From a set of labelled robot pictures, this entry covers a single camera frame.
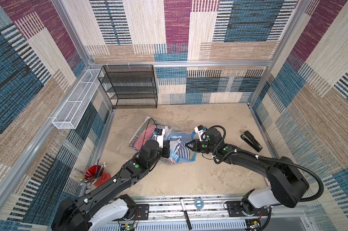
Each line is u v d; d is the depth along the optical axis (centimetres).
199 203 78
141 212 73
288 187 44
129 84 108
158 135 65
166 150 68
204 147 73
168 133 100
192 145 78
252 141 95
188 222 70
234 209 73
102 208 54
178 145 85
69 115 71
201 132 79
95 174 79
